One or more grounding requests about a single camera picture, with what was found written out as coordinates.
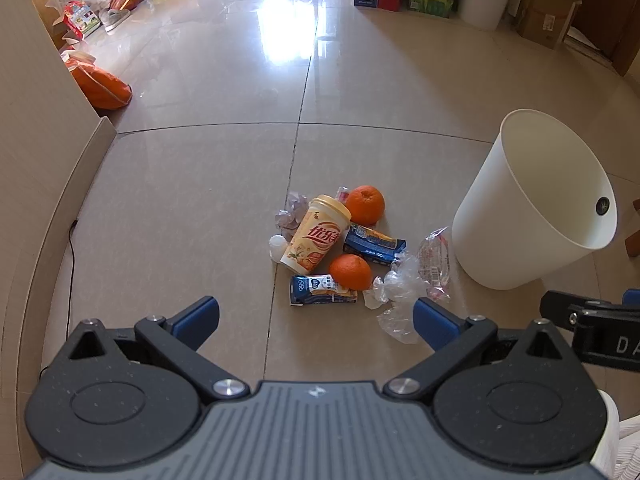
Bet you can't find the clear wrapper with red print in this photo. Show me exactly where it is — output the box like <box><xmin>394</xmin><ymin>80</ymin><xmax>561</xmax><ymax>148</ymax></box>
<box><xmin>417</xmin><ymin>227</ymin><xmax>453</xmax><ymax>301</ymax></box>

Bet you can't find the white plastic trash bin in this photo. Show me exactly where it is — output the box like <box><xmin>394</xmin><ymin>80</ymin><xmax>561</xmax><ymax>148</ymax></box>
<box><xmin>451</xmin><ymin>108</ymin><xmax>618</xmax><ymax>291</ymax></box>

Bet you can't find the yellow milk tea cup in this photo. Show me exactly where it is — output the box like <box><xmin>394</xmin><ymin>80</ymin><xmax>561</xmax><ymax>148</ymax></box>
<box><xmin>280</xmin><ymin>195</ymin><xmax>352</xmax><ymax>275</ymax></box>

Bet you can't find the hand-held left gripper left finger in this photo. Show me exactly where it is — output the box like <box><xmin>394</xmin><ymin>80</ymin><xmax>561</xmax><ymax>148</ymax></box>
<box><xmin>67</xmin><ymin>296</ymin><xmax>251</xmax><ymax>403</ymax></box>

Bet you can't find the small white bottle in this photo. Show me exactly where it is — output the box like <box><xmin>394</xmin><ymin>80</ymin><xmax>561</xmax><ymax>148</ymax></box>
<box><xmin>268</xmin><ymin>234</ymin><xmax>289</xmax><ymax>264</ymax></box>

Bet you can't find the blue snack packet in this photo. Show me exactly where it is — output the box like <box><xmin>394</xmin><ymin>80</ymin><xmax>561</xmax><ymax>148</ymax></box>
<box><xmin>342</xmin><ymin>223</ymin><xmax>407</xmax><ymax>266</ymax></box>

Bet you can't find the orange fruit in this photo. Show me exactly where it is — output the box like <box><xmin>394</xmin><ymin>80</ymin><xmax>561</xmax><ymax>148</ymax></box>
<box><xmin>328</xmin><ymin>254</ymin><xmax>374</xmax><ymax>292</ymax></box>
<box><xmin>346</xmin><ymin>185</ymin><xmax>386</xmax><ymax>227</ymax></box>

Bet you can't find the orange bag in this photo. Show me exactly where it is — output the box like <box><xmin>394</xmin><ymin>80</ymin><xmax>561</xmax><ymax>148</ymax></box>
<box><xmin>64</xmin><ymin>49</ymin><xmax>134</xmax><ymax>111</ymax></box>

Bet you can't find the brown cardboard box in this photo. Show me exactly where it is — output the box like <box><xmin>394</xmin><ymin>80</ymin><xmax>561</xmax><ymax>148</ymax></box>
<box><xmin>515</xmin><ymin>0</ymin><xmax>582</xmax><ymax>51</ymax></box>

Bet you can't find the white paper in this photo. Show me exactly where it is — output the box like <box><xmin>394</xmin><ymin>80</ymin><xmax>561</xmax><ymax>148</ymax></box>
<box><xmin>274</xmin><ymin>191</ymin><xmax>312</xmax><ymax>241</ymax></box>

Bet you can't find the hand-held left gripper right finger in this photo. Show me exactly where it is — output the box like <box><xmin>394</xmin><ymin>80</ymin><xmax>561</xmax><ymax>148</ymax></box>
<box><xmin>384</xmin><ymin>297</ymin><xmax>571</xmax><ymax>403</ymax></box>

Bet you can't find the pair of grey shoes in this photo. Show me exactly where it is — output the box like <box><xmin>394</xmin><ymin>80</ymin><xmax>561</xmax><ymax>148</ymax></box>
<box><xmin>99</xmin><ymin>7</ymin><xmax>133</xmax><ymax>32</ymax></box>

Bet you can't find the clear plastic film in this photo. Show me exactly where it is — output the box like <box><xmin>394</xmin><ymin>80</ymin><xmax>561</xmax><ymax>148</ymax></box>
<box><xmin>362</xmin><ymin>255</ymin><xmax>431</xmax><ymax>345</ymax></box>

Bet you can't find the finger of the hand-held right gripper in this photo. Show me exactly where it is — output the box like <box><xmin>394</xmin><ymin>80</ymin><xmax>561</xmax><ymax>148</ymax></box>
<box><xmin>539</xmin><ymin>290</ymin><xmax>601</xmax><ymax>333</ymax></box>

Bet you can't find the colourful printed box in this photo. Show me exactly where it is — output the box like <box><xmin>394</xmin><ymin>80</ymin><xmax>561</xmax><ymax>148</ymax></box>
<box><xmin>62</xmin><ymin>1</ymin><xmax>101</xmax><ymax>41</ymax></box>

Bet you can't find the blue white milk carton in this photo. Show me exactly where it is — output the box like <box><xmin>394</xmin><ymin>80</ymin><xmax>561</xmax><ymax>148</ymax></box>
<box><xmin>290</xmin><ymin>274</ymin><xmax>359</xmax><ymax>307</ymax></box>

